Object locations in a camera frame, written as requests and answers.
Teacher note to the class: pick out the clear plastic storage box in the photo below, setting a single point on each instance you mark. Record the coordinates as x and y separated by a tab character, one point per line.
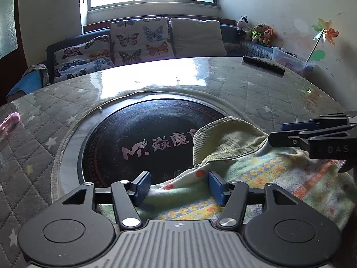
293	63

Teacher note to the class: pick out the black white plush toy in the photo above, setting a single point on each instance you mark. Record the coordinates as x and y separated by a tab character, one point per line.
243	27

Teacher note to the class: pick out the brown orange plush toys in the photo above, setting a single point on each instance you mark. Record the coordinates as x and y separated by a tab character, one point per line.
262	34

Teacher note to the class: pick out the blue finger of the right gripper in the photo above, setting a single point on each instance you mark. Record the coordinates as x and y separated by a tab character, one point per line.
287	139
309	125

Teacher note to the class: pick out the colourful patterned children's cardigan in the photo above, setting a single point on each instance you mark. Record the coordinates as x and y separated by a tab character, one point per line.
239	152

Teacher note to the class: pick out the plain beige pillow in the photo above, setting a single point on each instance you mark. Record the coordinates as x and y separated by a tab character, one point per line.
197	38

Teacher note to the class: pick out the dark wooden door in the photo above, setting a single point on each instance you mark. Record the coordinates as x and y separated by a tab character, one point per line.
13	62

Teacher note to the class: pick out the black remote control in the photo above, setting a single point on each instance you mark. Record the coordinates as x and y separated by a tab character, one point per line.
264	65

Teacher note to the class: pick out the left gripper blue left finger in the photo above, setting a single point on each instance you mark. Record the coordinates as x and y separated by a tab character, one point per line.
139	188

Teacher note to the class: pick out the lying butterfly print pillow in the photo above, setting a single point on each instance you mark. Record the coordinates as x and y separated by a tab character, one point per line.
86	58

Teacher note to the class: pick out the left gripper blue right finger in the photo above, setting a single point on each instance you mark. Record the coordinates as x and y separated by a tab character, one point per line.
218	188

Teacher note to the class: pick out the colourful paper pinwheel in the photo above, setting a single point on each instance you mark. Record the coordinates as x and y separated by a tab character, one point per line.
324	33

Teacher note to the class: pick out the upright butterfly print pillow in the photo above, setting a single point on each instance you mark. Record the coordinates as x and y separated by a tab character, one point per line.
140	40

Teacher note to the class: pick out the round black induction cooktop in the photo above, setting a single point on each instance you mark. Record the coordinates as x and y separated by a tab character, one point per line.
154	135

